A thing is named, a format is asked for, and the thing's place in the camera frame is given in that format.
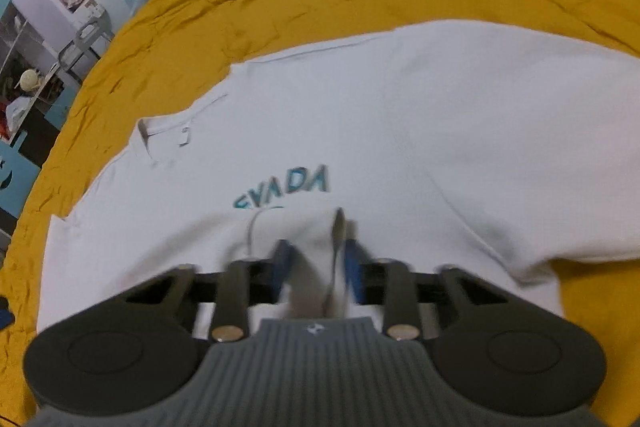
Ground grey metal chair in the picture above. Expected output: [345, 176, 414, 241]
[58, 0, 114, 83]

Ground desk with shelf unit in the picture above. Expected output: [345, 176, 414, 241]
[1, 0, 77, 166]

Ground mustard yellow quilt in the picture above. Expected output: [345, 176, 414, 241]
[1, 0, 639, 425]

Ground white printed t-shirt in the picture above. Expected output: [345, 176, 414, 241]
[37, 20, 639, 329]

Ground round cream lamp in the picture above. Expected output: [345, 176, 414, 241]
[15, 68, 43, 92]

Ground blue smiley chair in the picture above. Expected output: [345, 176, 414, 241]
[0, 132, 40, 219]

